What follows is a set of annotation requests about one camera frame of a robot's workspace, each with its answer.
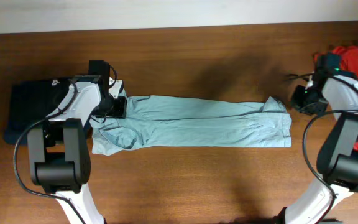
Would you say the folded navy garment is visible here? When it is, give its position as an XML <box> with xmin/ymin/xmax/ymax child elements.
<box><xmin>3</xmin><ymin>77</ymin><xmax>72</xmax><ymax>145</ymax></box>

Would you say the light blue t-shirt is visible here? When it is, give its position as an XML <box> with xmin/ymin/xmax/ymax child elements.
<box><xmin>91</xmin><ymin>95</ymin><xmax>291</xmax><ymax>156</ymax></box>

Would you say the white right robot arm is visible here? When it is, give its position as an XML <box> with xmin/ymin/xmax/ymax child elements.
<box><xmin>273</xmin><ymin>68</ymin><xmax>358</xmax><ymax>223</ymax></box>

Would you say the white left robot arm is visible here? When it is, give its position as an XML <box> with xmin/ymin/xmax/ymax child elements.
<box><xmin>27</xmin><ymin>75</ymin><xmax>126</xmax><ymax>223</ymax></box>

